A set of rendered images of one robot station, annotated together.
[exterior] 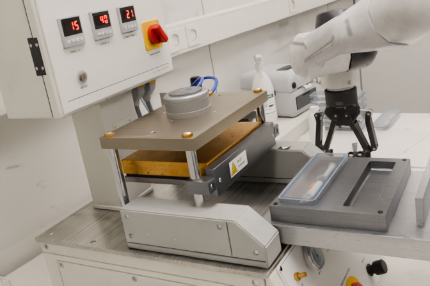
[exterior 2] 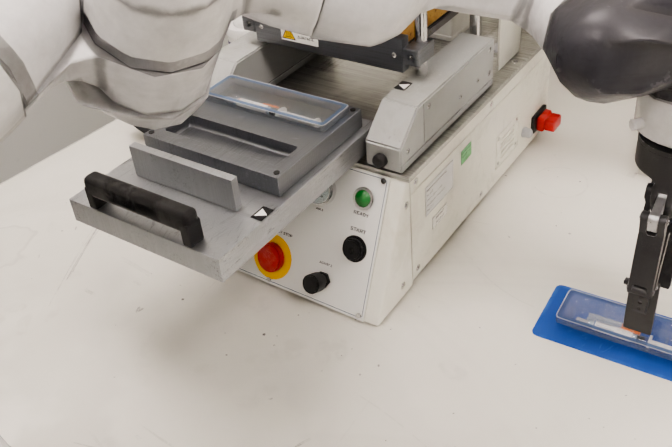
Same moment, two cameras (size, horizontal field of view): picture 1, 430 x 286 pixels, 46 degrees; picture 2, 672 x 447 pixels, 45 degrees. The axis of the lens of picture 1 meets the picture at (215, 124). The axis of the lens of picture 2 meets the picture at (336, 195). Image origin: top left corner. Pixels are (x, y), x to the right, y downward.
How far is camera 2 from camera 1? 1.34 m
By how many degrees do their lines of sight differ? 86
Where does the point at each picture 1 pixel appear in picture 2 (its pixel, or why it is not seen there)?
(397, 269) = (357, 335)
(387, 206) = (158, 137)
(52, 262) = not seen: hidden behind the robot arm
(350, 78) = (643, 117)
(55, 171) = not seen: outside the picture
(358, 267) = (307, 255)
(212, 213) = (237, 45)
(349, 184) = (237, 123)
